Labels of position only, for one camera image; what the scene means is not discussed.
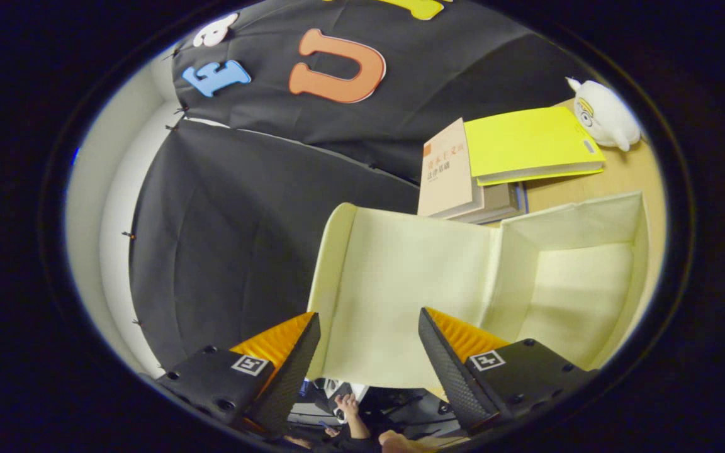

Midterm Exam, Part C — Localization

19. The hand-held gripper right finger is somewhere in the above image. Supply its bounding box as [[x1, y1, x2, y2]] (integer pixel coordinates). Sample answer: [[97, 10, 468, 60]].
[[418, 307, 596, 435]]

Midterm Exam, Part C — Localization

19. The yellow book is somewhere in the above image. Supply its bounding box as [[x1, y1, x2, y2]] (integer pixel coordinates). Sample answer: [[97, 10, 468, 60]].
[[463, 106, 607, 187]]

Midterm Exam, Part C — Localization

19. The cream fabric storage box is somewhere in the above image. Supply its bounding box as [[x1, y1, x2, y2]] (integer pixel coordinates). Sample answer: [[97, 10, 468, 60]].
[[307, 192, 651, 391]]

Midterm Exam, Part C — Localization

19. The row of black cloth clips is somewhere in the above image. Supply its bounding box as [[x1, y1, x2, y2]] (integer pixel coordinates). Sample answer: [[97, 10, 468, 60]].
[[122, 104, 190, 328]]

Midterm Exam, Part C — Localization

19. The grey book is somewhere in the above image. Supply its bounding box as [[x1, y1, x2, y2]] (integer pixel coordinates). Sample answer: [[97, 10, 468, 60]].
[[444, 181, 530, 225]]

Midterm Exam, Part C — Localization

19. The white plush toy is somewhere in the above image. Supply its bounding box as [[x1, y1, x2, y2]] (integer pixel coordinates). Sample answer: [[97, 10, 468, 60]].
[[566, 77, 642, 152]]

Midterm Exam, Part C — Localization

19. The beige book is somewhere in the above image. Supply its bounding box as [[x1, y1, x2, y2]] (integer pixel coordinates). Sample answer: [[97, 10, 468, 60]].
[[417, 118, 484, 219]]

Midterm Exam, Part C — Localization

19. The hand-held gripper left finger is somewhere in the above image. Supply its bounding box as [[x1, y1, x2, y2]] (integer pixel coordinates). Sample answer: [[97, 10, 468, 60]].
[[156, 311, 322, 438]]

